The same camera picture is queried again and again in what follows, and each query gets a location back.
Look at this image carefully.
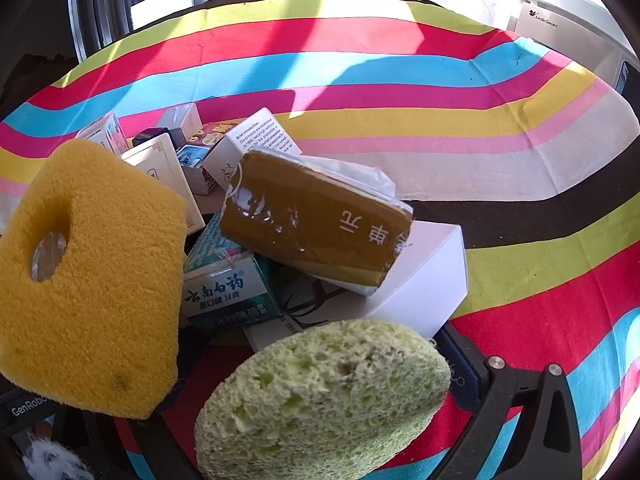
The large white box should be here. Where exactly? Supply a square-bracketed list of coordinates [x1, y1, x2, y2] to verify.
[244, 221, 469, 351]

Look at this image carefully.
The green round sponge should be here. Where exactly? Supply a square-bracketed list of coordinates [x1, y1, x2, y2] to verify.
[194, 318, 451, 479]

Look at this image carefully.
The brown plastic tissue pack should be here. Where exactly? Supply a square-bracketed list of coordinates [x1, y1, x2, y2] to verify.
[220, 148, 413, 296]

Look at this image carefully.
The teal toothpaste box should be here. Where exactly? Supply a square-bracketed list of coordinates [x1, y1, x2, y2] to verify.
[181, 212, 280, 327]

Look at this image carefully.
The white cube box red logo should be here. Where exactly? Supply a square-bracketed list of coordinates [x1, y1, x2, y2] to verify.
[202, 107, 302, 190]

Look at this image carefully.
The yellow rectangular sponge with hole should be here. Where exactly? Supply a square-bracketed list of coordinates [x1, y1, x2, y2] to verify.
[1, 139, 186, 419]

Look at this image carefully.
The red and yellow small box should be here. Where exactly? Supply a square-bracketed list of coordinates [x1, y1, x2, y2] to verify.
[186, 122, 236, 148]

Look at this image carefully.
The cream box with gold frame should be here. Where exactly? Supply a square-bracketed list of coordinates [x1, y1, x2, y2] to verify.
[120, 133, 205, 234]

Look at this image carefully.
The striped colourful tablecloth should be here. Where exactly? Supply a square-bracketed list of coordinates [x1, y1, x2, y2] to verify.
[1, 0, 639, 479]

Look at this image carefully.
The champagne washing machine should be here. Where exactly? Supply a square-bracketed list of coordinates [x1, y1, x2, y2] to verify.
[508, 0, 639, 112]

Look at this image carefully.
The small white blue box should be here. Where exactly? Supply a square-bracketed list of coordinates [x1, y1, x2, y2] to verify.
[176, 144, 217, 196]

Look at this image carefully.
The white flat card box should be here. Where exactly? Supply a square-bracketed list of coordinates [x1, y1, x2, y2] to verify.
[156, 103, 203, 141]

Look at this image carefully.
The grey fluffy microphone cover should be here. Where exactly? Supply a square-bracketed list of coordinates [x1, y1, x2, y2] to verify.
[23, 438, 94, 480]

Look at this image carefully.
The dark blue small box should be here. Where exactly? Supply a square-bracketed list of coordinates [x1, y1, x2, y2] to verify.
[131, 127, 186, 151]

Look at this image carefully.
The white barcode box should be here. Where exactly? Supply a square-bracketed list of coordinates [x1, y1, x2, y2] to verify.
[76, 112, 128, 157]

